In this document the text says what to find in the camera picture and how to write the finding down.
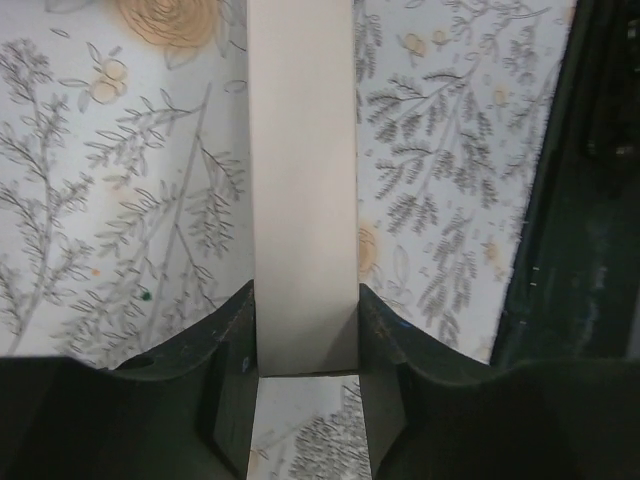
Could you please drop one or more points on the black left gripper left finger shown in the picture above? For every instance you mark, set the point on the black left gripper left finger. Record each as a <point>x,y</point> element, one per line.
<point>182,410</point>

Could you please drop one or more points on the floral paper table mat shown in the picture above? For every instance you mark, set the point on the floral paper table mat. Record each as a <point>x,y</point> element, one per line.
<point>125,175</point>

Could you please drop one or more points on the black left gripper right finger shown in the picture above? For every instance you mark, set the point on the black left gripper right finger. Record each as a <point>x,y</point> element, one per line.
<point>433,413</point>

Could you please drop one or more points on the aluminium rail frame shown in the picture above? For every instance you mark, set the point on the aluminium rail frame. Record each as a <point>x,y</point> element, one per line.
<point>575,285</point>

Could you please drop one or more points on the white Harry's razor box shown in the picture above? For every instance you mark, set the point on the white Harry's razor box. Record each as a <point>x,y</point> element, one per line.
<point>304,185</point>

